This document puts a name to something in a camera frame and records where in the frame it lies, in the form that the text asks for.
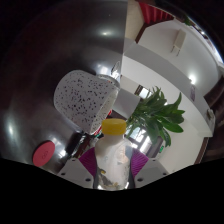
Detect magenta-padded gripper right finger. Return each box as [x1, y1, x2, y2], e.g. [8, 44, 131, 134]
[128, 148, 170, 189]

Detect white speckled cup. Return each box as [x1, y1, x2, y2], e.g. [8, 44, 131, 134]
[53, 69, 121, 135]

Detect red carpeted staircase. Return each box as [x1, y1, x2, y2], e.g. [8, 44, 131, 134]
[138, 1, 175, 25]

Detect small grey pillar notice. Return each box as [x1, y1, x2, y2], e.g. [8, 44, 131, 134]
[189, 84, 197, 102]

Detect clear bottle with yellow cap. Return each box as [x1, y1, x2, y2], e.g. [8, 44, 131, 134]
[94, 118, 135, 192]

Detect red plastic box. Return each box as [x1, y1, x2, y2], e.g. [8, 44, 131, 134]
[94, 124, 104, 136]

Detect flat round red coaster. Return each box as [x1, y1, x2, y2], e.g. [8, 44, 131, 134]
[32, 140, 56, 168]

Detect black flat device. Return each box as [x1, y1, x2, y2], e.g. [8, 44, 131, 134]
[64, 131, 89, 158]

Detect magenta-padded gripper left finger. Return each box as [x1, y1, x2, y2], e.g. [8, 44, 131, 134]
[57, 147, 98, 189]

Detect leafy plant in white pot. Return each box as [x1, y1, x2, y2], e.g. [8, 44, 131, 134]
[125, 85, 186, 148]

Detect brown wooden double door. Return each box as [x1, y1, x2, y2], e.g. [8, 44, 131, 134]
[128, 126, 164, 158]

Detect brown-framed window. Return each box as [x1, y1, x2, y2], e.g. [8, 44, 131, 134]
[134, 84, 151, 99]

